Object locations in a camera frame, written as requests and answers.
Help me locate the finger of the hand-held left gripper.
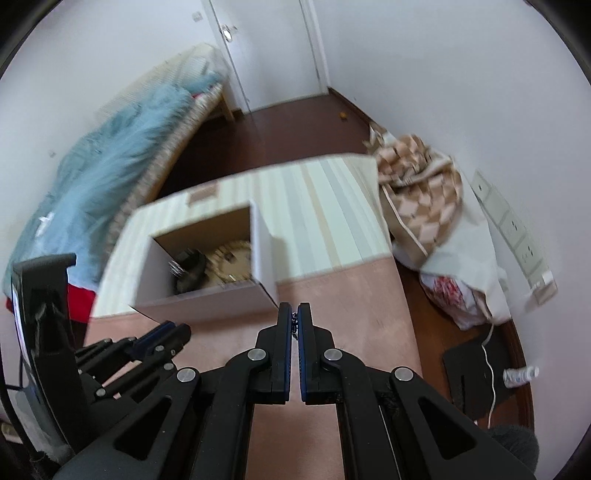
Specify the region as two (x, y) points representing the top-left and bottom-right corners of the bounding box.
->
(74, 322), (192, 370)
(78, 346), (181, 402)

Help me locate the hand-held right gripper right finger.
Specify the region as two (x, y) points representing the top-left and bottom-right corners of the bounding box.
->
(298, 302), (539, 480)

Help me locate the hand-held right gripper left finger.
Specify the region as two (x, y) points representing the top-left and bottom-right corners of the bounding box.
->
(53, 302), (294, 480)

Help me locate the cardboard box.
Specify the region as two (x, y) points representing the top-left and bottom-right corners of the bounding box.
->
(131, 200), (280, 324)

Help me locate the black smart band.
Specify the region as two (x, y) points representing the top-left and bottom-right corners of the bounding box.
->
(173, 249), (207, 294)

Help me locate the wooden bead bracelet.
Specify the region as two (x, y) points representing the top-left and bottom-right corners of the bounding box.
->
(203, 240), (252, 284)

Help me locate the red bed sheet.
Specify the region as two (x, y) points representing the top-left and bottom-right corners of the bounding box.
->
(6, 284), (95, 324)

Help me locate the striped and pink table cloth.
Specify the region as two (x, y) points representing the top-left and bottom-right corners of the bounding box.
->
(85, 154), (423, 480)

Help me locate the red and white bag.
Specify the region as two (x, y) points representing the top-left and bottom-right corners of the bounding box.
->
(420, 272), (481, 329)

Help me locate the light blue duvet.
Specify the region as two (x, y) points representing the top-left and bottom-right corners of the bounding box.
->
(4, 83), (222, 296)

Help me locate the black floor board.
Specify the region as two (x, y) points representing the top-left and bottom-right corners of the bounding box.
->
(442, 330), (522, 416)

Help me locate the brown checkered blanket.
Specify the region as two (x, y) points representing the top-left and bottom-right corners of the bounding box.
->
(365, 122), (465, 257)

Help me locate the white plastic bag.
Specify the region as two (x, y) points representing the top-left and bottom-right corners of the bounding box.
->
(392, 217), (513, 324)

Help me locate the beige woven mattress cover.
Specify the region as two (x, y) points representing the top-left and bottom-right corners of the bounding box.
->
(104, 85), (222, 245)

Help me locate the white bottle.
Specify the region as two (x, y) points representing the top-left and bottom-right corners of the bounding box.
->
(503, 366), (540, 387)

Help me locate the white power strip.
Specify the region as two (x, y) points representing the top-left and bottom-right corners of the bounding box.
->
(471, 170), (557, 303)

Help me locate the person's dark fleece clothing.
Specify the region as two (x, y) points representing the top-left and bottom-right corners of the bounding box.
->
(489, 425), (541, 472)

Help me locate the white pillow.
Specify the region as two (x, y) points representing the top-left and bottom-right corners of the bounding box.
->
(175, 44), (227, 86)

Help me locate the white door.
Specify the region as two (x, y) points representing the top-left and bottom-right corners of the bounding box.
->
(208, 0), (331, 116)

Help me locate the white charger cable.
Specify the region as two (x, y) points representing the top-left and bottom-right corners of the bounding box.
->
(480, 323), (497, 428)

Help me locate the wooden bed frame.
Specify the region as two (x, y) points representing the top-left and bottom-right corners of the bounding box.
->
(203, 88), (236, 123)

